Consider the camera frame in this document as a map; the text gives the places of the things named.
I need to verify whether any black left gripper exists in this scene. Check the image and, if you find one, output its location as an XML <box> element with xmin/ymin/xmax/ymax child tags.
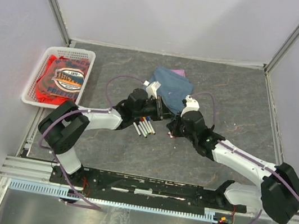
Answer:
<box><xmin>133</xmin><ymin>92</ymin><xmax>177</xmax><ymax>124</ymax></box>

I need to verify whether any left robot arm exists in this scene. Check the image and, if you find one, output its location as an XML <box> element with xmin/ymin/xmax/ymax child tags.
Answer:
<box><xmin>38</xmin><ymin>88</ymin><xmax>175</xmax><ymax>185</ymax></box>

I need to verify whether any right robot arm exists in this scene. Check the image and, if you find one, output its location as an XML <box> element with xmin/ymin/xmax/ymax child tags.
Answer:
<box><xmin>167</xmin><ymin>111</ymin><xmax>299</xmax><ymax>224</ymax></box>

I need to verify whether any blue cap marker left group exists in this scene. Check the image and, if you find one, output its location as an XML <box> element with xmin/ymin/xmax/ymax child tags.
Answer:
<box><xmin>146</xmin><ymin>117</ymin><xmax>156</xmax><ymax>134</ymax></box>

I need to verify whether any yellow cap marker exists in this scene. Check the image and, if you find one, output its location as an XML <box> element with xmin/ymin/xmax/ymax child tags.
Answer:
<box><xmin>142</xmin><ymin>117</ymin><xmax>153</xmax><ymax>134</ymax></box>

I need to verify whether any blue folded cloth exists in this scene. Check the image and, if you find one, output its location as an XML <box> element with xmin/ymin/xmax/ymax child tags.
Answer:
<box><xmin>149</xmin><ymin>66</ymin><xmax>194</xmax><ymax>114</ymax></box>

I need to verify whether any red cap marker left group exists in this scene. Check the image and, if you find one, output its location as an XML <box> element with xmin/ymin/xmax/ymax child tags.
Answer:
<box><xmin>140</xmin><ymin>118</ymin><xmax>151</xmax><ymax>134</ymax></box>

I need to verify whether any pink folded cloth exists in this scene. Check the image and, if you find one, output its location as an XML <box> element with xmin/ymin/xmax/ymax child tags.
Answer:
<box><xmin>171</xmin><ymin>69</ymin><xmax>185</xmax><ymax>77</ymax></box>

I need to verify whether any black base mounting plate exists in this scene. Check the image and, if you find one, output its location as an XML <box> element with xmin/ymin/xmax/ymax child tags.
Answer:
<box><xmin>48</xmin><ymin>161</ymin><xmax>250</xmax><ymax>222</ymax></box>

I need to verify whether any red printed t-shirt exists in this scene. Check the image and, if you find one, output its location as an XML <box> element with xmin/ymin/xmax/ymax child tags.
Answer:
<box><xmin>35</xmin><ymin>55</ymin><xmax>90</xmax><ymax>105</ymax></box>

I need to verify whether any white plastic basket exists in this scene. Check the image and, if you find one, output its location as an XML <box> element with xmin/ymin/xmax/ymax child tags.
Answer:
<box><xmin>21</xmin><ymin>47</ymin><xmax>96</xmax><ymax>109</ymax></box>

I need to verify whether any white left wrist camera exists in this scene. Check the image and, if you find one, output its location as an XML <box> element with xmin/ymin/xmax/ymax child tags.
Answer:
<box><xmin>143</xmin><ymin>81</ymin><xmax>161</xmax><ymax>99</ymax></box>

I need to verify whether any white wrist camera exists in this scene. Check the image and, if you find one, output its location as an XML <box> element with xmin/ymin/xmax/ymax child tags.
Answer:
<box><xmin>143</xmin><ymin>81</ymin><xmax>161</xmax><ymax>99</ymax></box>
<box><xmin>181</xmin><ymin>95</ymin><xmax>200</xmax><ymax>116</ymax></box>

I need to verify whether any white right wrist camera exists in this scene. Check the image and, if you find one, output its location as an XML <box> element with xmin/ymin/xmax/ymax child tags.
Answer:
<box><xmin>181</xmin><ymin>95</ymin><xmax>200</xmax><ymax>116</ymax></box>

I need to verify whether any white slotted cable duct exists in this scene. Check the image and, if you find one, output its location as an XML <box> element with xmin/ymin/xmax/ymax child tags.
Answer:
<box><xmin>9</xmin><ymin>175</ymin><xmax>234</xmax><ymax>224</ymax></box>

